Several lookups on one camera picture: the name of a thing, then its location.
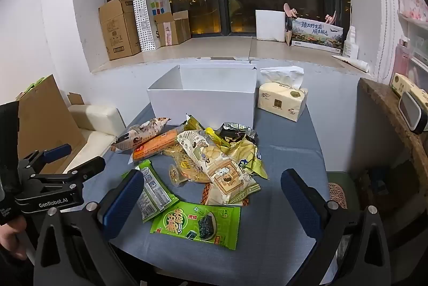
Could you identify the small cream cartoon snack packet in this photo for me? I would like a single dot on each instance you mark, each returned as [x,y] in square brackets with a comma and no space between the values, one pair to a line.
[140,134]

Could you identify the dark snack packet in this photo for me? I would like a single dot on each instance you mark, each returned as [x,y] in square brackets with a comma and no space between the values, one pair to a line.
[234,134]

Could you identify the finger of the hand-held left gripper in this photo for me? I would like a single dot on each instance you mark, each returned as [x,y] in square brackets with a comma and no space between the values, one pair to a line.
[57,151]
[87,169]

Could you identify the small open cardboard box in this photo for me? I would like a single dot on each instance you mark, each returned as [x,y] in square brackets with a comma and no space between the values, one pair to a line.
[175,28]

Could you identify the large brown cardboard box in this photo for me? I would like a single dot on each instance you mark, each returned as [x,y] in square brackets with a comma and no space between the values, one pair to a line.
[117,28]

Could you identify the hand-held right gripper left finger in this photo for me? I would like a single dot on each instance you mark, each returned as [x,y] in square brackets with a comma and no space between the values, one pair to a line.
[123,199]

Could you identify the round wooden table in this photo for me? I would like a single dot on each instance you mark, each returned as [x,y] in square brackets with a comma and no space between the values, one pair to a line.
[384,105]

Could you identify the white digital clock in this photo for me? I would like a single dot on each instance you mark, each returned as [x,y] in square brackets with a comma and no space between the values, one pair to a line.
[413,112]

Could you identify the white storage rack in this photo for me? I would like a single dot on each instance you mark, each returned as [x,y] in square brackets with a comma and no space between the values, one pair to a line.
[416,48]

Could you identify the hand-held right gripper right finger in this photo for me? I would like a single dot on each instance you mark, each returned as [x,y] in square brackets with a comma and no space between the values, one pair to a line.
[301,202]

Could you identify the white foam box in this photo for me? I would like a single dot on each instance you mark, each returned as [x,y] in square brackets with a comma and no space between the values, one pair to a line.
[270,25]

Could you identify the green seaweed snack packet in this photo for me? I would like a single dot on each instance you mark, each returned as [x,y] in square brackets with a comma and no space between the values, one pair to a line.
[180,222]

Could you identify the small brown cardboard piece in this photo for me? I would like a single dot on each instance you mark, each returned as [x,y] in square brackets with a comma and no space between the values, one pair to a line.
[288,37]

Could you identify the cream tissue pack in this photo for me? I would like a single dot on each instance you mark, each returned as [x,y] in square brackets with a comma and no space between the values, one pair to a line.
[281,102]

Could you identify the small yellow-green snack packet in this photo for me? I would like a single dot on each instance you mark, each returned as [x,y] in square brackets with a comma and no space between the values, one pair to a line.
[193,123]

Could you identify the cream carton box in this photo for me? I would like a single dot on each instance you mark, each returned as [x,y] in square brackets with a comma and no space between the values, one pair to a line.
[406,84]

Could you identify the pink slipper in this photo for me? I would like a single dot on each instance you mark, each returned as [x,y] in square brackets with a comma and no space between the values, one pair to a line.
[331,18]
[289,10]

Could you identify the white cardboard box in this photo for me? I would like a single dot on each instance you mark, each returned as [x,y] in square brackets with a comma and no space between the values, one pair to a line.
[200,105]

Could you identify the yellow snack packet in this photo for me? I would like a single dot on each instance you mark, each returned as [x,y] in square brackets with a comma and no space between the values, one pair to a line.
[187,169]

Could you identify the pink floral cloth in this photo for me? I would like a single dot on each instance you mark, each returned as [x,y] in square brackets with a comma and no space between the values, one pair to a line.
[413,5]

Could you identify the printed gift box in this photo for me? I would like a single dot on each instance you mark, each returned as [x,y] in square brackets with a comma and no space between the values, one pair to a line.
[316,33]

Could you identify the brown snack packet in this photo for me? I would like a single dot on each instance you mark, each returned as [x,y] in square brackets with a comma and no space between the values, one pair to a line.
[205,195]

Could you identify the person's left hand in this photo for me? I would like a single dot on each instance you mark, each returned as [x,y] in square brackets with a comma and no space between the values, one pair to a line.
[11,239]

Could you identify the white dotted paper bag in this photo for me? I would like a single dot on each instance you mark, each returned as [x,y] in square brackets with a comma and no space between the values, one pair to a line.
[147,22]

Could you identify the green and white snack packet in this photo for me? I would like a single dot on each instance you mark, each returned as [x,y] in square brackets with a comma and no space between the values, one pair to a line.
[153,192]

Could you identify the white plastic bottle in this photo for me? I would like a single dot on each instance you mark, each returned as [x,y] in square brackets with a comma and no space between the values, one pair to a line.
[350,43]

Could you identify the orange snack packet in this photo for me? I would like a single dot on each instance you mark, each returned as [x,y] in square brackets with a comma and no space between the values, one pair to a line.
[153,147]

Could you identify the pink perforated stool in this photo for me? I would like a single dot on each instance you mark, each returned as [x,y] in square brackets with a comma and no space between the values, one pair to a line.
[336,195]

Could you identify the brown cardboard sheet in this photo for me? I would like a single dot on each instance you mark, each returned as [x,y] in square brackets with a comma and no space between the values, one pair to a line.
[46,119]

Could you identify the large cream cartoon snack bag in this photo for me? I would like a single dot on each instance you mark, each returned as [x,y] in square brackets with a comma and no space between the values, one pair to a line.
[217,169]

